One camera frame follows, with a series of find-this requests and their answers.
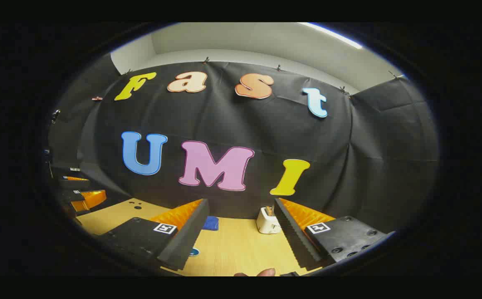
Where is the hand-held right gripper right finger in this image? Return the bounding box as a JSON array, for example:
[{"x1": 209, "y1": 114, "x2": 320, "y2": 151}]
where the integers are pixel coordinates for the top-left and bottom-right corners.
[{"x1": 273, "y1": 198, "x2": 387, "y2": 270}]

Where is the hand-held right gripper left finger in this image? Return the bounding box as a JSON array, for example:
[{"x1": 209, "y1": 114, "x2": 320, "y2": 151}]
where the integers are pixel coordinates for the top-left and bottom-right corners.
[{"x1": 98, "y1": 199, "x2": 210, "y2": 271}]

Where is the white toaster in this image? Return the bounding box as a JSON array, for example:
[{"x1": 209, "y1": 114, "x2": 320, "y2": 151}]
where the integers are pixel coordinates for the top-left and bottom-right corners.
[{"x1": 256, "y1": 206, "x2": 283, "y2": 235}]

